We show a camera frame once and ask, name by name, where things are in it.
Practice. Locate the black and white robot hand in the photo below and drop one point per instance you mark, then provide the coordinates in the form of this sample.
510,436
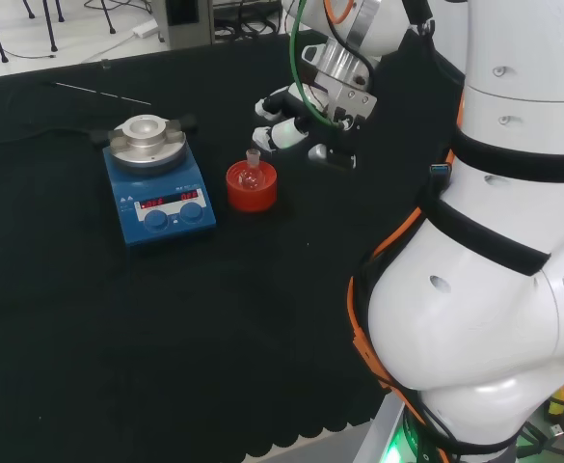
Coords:
351,103

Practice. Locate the clear glass round-bottom flask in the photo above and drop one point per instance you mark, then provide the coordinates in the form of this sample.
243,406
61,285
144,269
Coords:
250,176

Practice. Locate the orange round flask holder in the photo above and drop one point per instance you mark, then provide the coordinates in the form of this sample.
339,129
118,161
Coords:
251,200

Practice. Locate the blue usb connector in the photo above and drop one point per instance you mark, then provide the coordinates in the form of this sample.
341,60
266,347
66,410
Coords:
439,170

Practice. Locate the grey metal box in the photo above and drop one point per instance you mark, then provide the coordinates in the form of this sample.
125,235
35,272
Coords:
185,34

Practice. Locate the white power strip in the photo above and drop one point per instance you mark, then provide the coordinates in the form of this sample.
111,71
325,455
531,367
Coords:
145,29

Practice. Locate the blue heater with steel plate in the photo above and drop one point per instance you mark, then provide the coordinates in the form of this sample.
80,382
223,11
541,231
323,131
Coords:
166,226

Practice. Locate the thin metal temperature probe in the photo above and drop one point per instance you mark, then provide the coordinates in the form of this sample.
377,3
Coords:
98,92

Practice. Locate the black bench cloth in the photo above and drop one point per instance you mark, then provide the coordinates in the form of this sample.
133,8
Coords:
166,313

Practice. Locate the grey metal base plate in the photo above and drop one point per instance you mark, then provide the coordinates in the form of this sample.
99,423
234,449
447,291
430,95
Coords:
383,434

